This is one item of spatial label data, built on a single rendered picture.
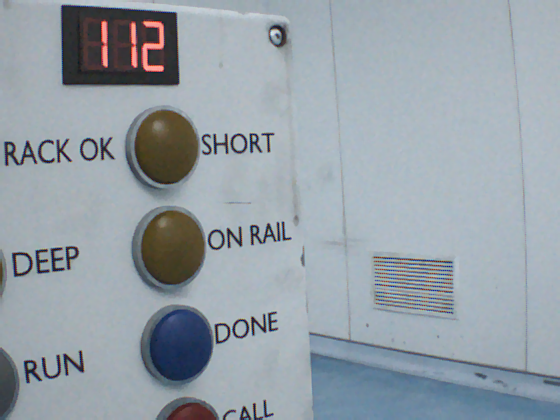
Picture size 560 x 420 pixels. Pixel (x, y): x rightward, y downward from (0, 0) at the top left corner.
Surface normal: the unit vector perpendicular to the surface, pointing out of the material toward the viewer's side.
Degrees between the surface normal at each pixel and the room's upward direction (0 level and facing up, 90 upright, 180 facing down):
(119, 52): 90
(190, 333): 87
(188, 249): 91
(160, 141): 89
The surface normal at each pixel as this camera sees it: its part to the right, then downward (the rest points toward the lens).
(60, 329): 0.66, 0.00
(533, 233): -0.79, 0.07
